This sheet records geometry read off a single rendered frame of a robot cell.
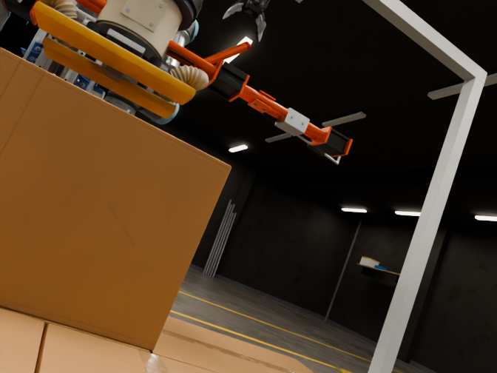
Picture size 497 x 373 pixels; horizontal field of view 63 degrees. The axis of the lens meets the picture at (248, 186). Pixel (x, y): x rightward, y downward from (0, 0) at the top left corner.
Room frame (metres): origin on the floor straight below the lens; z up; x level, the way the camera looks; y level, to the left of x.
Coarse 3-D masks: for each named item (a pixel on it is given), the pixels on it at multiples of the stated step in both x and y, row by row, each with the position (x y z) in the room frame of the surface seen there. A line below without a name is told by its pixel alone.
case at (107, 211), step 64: (0, 64) 0.68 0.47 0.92; (0, 128) 0.69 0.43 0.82; (64, 128) 0.73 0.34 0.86; (128, 128) 0.76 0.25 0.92; (0, 192) 0.71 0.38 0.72; (64, 192) 0.74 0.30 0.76; (128, 192) 0.78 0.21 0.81; (192, 192) 0.83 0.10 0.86; (0, 256) 0.73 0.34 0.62; (64, 256) 0.76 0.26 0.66; (128, 256) 0.80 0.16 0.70; (192, 256) 0.85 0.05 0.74; (64, 320) 0.78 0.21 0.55; (128, 320) 0.82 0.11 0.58
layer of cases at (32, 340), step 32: (0, 320) 0.68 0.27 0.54; (32, 320) 0.74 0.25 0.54; (0, 352) 0.57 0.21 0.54; (32, 352) 0.61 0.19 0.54; (64, 352) 0.66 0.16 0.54; (96, 352) 0.71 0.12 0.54; (128, 352) 0.78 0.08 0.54; (160, 352) 0.86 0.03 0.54; (192, 352) 0.96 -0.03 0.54; (224, 352) 1.09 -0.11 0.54; (256, 352) 1.25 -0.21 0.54
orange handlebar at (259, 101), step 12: (84, 0) 0.89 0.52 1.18; (96, 0) 0.86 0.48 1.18; (96, 12) 0.91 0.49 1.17; (168, 48) 0.94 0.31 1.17; (180, 48) 0.93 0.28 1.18; (180, 60) 0.98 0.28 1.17; (192, 60) 0.95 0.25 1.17; (204, 60) 0.96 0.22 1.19; (240, 96) 1.04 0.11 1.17; (252, 96) 1.01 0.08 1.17; (264, 96) 1.02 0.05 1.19; (264, 108) 1.04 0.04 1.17; (276, 108) 1.03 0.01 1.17; (312, 132) 1.08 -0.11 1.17; (324, 132) 1.09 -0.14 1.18
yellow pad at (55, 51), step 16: (48, 48) 0.93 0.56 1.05; (64, 48) 0.92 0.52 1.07; (64, 64) 1.00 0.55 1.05; (80, 64) 0.95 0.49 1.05; (96, 64) 0.95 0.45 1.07; (96, 80) 1.02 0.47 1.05; (112, 80) 0.97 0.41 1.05; (128, 80) 0.99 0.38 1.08; (128, 96) 1.05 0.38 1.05; (144, 96) 1.00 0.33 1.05; (160, 112) 1.07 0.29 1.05
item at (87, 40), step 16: (48, 16) 0.74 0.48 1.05; (64, 16) 0.75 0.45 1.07; (48, 32) 0.82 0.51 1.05; (64, 32) 0.78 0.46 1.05; (80, 32) 0.76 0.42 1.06; (96, 32) 0.80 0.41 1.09; (80, 48) 0.84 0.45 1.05; (96, 48) 0.80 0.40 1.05; (112, 48) 0.78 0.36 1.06; (112, 64) 0.85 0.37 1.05; (128, 64) 0.82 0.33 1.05; (144, 64) 0.81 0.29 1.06; (160, 64) 0.86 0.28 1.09; (144, 80) 0.87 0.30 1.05; (160, 80) 0.83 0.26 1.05; (176, 80) 0.83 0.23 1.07; (176, 96) 0.89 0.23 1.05
